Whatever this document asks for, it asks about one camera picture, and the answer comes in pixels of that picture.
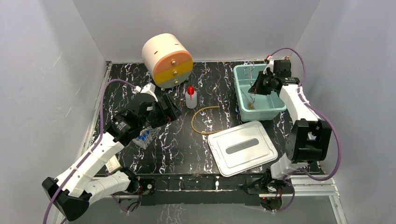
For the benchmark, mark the white green small box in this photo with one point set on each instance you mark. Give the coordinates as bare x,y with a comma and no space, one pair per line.
113,165

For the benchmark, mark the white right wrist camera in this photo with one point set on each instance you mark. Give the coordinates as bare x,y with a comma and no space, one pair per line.
269,69

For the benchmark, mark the white bin lid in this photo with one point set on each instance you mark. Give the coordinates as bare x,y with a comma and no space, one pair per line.
241,148

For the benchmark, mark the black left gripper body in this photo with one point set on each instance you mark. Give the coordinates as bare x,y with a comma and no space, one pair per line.
161,110

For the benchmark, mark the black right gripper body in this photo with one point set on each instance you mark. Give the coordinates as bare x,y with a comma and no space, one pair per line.
263,87

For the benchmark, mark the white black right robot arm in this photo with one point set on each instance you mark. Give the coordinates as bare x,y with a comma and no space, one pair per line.
310,135

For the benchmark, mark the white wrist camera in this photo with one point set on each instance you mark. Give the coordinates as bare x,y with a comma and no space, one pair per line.
147,89
269,69

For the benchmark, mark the round cabinet with coloured drawers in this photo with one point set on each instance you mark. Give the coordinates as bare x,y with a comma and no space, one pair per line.
167,60

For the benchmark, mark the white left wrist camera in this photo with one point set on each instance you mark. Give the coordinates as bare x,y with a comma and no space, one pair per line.
147,89

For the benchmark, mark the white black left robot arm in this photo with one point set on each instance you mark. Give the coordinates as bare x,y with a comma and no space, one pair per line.
73,191

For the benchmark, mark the teal plastic bin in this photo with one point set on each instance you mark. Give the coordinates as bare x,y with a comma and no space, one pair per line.
255,101

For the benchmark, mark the clear test tube rack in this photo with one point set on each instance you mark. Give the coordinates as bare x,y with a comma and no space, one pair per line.
145,142

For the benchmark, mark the white squeeze bottle red cap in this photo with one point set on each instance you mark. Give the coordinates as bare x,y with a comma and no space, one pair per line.
191,97

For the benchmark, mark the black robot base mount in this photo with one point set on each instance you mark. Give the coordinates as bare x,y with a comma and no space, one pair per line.
246,189

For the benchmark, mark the brown test tube brush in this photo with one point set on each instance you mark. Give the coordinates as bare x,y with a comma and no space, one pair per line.
250,101

